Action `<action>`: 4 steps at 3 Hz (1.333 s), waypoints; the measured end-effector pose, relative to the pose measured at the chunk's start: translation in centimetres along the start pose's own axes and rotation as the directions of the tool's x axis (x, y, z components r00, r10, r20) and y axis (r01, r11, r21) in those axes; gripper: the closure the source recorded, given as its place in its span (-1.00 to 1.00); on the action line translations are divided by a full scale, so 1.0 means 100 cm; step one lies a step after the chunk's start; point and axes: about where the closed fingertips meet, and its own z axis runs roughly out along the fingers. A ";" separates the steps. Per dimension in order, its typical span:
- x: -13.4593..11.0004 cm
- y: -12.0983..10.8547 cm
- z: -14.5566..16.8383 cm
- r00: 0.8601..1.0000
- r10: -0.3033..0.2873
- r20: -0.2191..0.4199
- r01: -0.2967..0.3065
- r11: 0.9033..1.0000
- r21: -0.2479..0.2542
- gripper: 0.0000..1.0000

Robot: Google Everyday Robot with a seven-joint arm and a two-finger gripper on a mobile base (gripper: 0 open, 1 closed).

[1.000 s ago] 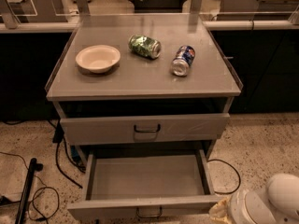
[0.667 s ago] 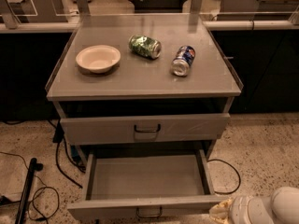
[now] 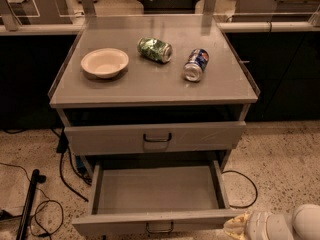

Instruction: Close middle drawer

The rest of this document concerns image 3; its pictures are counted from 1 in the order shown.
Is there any grey drawer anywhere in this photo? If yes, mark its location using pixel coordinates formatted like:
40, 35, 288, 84
65, 121, 246, 155
73, 162, 240, 236

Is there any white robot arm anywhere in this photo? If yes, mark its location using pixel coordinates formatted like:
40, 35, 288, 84
223, 204, 320, 240

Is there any grey top drawer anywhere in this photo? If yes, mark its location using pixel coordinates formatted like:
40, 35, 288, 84
65, 121, 246, 155

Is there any grey drawer cabinet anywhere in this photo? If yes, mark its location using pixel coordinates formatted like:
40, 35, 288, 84
50, 15, 258, 165

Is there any blue pepsi can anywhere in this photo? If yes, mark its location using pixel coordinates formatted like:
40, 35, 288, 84
183, 48, 209, 82

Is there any green soda can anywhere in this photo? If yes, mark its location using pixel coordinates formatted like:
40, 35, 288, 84
137, 37, 172, 63

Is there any black pole on floor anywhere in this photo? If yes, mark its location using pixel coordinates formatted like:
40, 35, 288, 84
16, 169, 46, 240

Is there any white bowl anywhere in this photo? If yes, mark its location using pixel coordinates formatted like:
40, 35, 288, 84
81, 48, 129, 79

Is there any black cable right floor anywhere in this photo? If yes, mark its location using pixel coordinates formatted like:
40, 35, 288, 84
221, 169, 259, 210

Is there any black cable floor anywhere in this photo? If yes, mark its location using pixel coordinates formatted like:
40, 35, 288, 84
49, 127, 93, 203
221, 169, 259, 210

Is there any black cable left floor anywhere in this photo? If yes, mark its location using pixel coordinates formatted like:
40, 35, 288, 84
49, 127, 93, 203

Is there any thin black cable loop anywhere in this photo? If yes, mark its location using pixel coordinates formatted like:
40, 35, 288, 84
0, 162, 65, 239

